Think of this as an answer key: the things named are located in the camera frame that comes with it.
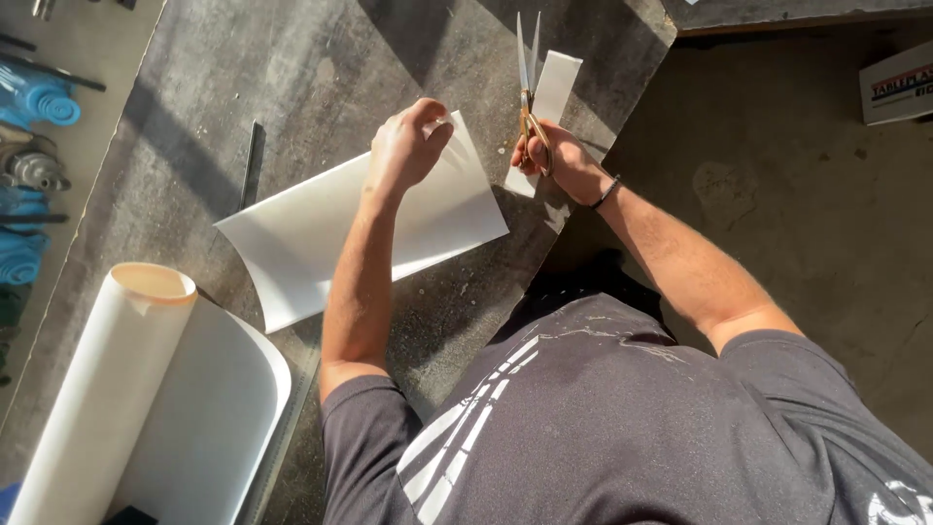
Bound person's right hand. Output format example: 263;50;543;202
510;120;618;207

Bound person's left hand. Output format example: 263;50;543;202
366;98;455;199

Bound gold handled scissors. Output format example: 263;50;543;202
515;11;555;177

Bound large white sheet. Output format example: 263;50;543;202
213;109;510;335

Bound narrow white strip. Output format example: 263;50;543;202
503;50;584;199

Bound dark flat metal bar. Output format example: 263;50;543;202
238;120;267;213

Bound long metal ruler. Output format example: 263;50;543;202
232;341;322;525

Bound dark grey printed shirt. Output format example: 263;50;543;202
319;292;933;525

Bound dark board with wooden edge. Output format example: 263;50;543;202
659;0;933;37

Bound white sheet roll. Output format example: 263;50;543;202
7;262;293;525

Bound heap of blue grey fittings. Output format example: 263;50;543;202
0;32;107;387

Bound white cardboard box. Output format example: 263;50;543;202
858;39;933;127

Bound small black block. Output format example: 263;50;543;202
104;505;159;525

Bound black wrist bracelet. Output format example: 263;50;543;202
588;174;622;211

